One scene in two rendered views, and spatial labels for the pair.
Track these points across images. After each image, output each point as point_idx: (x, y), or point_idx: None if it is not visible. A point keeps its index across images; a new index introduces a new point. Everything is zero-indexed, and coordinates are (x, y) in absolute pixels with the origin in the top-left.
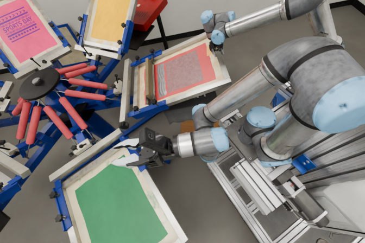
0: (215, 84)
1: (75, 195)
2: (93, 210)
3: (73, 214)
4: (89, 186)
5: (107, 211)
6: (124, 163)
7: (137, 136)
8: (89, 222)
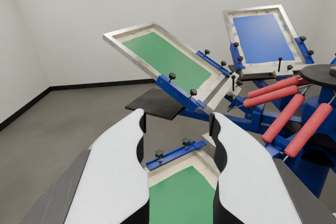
0: None
1: (186, 167)
2: (164, 194)
3: (163, 170)
4: (197, 183)
5: (158, 216)
6: (97, 142)
7: (316, 217)
8: (150, 191)
